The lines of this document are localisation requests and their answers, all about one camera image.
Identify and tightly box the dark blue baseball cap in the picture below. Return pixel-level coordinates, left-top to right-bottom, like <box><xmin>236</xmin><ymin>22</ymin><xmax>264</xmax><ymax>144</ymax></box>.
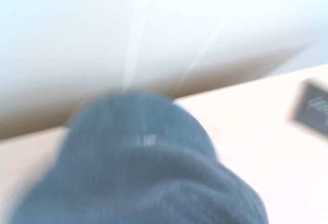
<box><xmin>10</xmin><ymin>90</ymin><xmax>270</xmax><ymax>224</ymax></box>

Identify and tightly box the black wallet white print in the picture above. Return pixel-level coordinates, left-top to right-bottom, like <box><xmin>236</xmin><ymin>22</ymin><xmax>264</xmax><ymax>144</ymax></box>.
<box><xmin>286</xmin><ymin>77</ymin><xmax>328</xmax><ymax>140</ymax></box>

